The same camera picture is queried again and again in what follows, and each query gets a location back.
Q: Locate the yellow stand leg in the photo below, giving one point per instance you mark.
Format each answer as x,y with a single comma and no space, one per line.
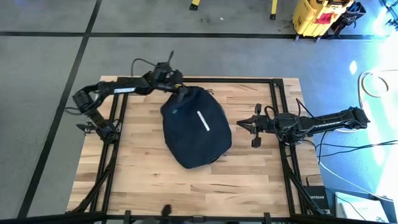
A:
195,4
273,9

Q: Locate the white cardboard box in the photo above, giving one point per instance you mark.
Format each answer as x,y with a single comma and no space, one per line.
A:
360,208

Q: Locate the black aluminium table frame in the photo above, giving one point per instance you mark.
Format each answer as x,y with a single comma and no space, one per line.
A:
217,80

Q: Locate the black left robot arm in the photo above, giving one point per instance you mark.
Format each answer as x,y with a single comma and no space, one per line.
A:
102,88

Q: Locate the navy blue backpack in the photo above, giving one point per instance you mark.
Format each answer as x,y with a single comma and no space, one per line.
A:
192,130

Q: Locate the black bag beside cart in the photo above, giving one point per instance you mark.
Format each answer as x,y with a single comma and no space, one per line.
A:
349,15

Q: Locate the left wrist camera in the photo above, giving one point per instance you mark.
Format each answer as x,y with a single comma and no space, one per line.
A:
163,68

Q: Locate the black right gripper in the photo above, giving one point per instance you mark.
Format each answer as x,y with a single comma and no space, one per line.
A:
267,126

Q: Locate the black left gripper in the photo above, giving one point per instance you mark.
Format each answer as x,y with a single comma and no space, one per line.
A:
168,82

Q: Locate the yellow tool cart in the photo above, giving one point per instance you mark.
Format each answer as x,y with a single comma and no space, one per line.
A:
314,18

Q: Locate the black tripod stand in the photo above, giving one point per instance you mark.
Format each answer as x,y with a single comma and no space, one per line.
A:
392,15

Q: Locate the black Netgear switch box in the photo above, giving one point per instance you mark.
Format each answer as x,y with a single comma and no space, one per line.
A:
317,197

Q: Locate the black aluminium crossbeam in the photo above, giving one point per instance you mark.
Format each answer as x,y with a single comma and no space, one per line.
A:
62,218

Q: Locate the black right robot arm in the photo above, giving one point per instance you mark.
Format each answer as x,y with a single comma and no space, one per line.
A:
326,121

